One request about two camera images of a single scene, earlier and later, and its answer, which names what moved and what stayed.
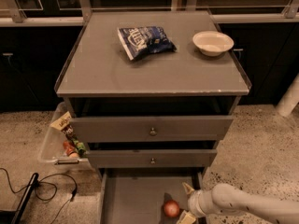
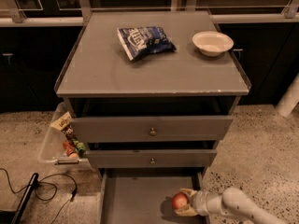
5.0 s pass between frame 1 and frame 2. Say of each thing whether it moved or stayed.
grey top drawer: stayed
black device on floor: stayed
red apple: moved
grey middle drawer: stayed
